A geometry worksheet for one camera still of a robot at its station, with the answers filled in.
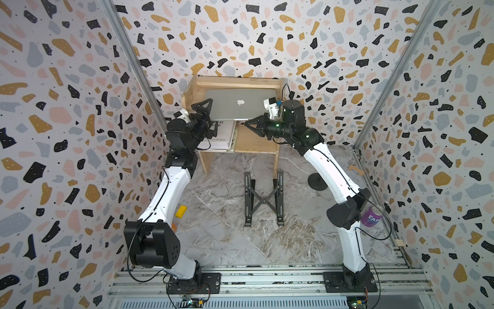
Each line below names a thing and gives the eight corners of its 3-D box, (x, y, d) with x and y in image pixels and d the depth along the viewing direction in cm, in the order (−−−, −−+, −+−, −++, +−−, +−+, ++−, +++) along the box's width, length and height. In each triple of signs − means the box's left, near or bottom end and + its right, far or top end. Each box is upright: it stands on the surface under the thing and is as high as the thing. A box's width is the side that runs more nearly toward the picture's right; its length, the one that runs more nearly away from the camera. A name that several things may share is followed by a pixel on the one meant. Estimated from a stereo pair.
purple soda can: (361, 228, 91) (372, 218, 82) (357, 216, 95) (367, 204, 86) (374, 228, 91) (386, 218, 82) (369, 216, 95) (381, 205, 86)
